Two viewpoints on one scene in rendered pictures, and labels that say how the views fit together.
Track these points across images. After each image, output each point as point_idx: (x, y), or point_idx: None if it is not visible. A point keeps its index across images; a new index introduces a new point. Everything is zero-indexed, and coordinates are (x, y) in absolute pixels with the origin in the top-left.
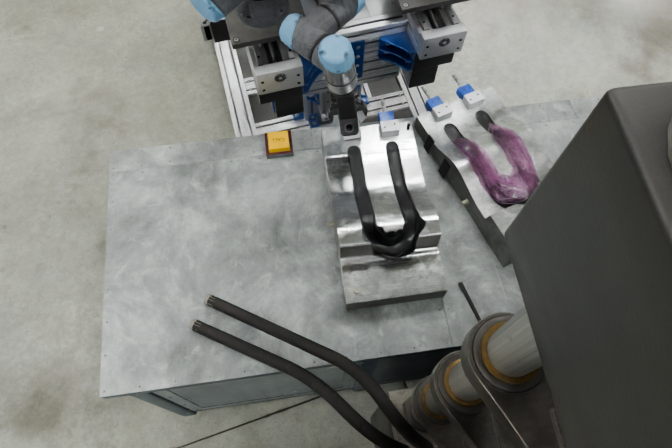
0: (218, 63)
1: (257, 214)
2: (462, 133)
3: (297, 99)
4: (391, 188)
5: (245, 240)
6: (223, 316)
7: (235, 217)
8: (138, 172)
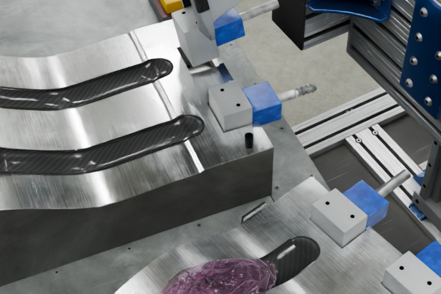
0: None
1: (29, 10)
2: (296, 279)
3: (297, 8)
4: (79, 146)
5: None
6: None
7: None
8: None
